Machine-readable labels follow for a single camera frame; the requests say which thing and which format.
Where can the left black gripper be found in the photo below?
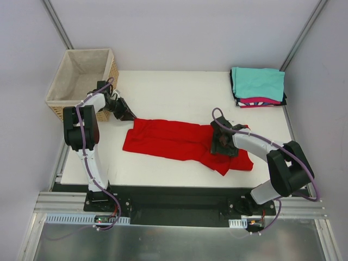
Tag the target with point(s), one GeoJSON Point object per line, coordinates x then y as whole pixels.
{"type": "Point", "coordinates": [121, 109]}

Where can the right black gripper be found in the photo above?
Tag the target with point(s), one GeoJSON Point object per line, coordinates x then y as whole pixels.
{"type": "Point", "coordinates": [219, 140]}

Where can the red t shirt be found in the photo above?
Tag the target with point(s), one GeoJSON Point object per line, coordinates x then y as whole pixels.
{"type": "Point", "coordinates": [182, 141]}

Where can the black t shirt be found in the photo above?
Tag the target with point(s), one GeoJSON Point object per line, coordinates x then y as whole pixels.
{"type": "Point", "coordinates": [283, 101]}

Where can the pink t shirt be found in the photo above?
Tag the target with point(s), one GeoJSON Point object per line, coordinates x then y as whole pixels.
{"type": "Point", "coordinates": [256, 102]}

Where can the wicker basket with cloth liner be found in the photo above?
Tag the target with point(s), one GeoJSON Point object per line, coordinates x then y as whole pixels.
{"type": "Point", "coordinates": [78, 74]}

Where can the teal t shirt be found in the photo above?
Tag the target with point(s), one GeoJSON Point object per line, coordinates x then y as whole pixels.
{"type": "Point", "coordinates": [251, 83]}

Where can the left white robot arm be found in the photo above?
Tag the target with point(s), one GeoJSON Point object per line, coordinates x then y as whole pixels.
{"type": "Point", "coordinates": [81, 133]}

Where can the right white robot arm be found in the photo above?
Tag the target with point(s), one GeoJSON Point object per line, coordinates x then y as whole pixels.
{"type": "Point", "coordinates": [288, 167]}

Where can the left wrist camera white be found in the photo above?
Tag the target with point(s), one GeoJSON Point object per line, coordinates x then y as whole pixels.
{"type": "Point", "coordinates": [115, 94]}

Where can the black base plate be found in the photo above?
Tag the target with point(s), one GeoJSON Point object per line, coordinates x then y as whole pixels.
{"type": "Point", "coordinates": [177, 206]}

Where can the left aluminium frame post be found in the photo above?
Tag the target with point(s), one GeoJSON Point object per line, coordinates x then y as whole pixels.
{"type": "Point", "coordinates": [53, 15]}

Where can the aluminium frame post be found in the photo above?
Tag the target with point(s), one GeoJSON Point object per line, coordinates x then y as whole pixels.
{"type": "Point", "coordinates": [53, 15]}
{"type": "Point", "coordinates": [315, 14]}

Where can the right aluminium frame post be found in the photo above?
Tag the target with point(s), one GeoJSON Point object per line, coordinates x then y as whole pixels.
{"type": "Point", "coordinates": [315, 14]}

